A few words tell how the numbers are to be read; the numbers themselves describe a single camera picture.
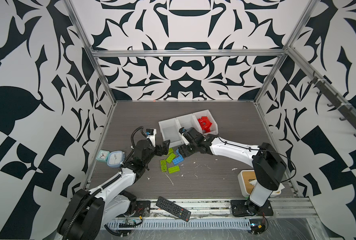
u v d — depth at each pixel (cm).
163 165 87
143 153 63
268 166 46
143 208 74
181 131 79
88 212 40
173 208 73
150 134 73
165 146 76
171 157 91
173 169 87
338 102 60
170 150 93
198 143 67
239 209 74
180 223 71
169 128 101
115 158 87
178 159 89
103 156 89
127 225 73
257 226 71
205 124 101
